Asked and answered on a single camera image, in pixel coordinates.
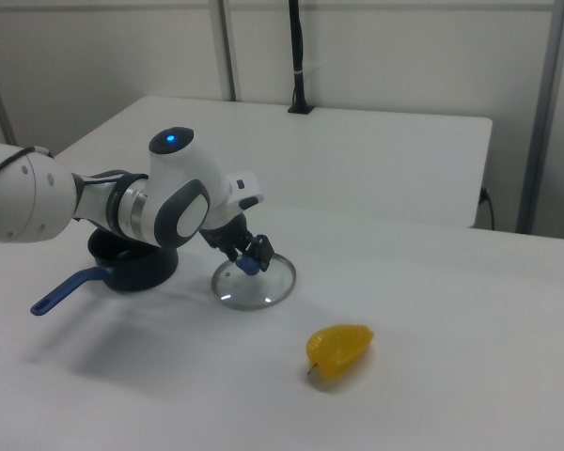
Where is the black power cable with plug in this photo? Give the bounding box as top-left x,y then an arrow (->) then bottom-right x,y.
478,186 -> 497,231

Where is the glass lid with blue knob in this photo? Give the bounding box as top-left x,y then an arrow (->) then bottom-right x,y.
210,252 -> 297,312

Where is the yellow starfruit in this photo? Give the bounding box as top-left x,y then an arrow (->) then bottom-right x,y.
303,322 -> 376,381

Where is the black pole with base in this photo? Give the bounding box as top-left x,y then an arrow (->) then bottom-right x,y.
287,0 -> 316,116

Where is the dark blue saucepan with handle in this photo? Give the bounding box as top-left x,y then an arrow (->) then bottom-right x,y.
29,228 -> 180,318

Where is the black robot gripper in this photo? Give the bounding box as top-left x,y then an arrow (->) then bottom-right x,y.
199,210 -> 275,273

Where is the white neighbouring table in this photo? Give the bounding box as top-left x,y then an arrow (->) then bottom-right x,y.
54,95 -> 494,230

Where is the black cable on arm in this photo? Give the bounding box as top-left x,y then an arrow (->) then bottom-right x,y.
0,146 -> 35,185

